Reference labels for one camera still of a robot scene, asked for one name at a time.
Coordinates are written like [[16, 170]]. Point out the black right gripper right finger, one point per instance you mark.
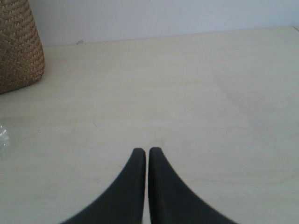
[[171, 201]]

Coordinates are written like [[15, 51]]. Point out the clear plastic water bottle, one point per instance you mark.
[[4, 141]]

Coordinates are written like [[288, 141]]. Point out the brown woven wicker basket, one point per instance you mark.
[[22, 61]]

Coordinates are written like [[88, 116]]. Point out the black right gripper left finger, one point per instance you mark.
[[123, 201]]

